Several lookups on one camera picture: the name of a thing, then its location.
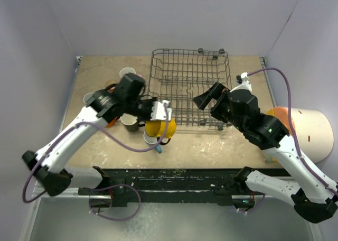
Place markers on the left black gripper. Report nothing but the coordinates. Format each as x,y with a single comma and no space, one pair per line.
150,101

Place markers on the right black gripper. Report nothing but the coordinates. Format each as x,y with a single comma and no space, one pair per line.
216,91

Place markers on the orange mug black handle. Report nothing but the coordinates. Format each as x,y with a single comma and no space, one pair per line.
112,122

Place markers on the pink faceted mug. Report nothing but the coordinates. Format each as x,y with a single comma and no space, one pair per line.
128,72

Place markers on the yellow mug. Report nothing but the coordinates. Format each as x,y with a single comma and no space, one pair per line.
156,129

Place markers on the small salmon pink cup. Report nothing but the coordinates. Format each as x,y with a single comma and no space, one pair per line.
88,98

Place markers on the blue mug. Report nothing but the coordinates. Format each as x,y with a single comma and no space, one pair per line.
151,141

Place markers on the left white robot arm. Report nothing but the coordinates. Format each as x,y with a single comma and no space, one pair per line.
47,164

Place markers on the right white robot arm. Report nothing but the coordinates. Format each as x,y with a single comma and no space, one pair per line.
313,194

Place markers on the white cylinder with orange lid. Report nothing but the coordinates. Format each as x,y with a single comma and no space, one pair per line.
314,133

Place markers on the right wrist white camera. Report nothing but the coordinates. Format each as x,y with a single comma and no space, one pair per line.
243,82

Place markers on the grey wire dish rack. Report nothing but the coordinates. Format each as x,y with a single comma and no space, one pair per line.
179,75

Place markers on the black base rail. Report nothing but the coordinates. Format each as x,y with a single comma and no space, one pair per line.
216,186

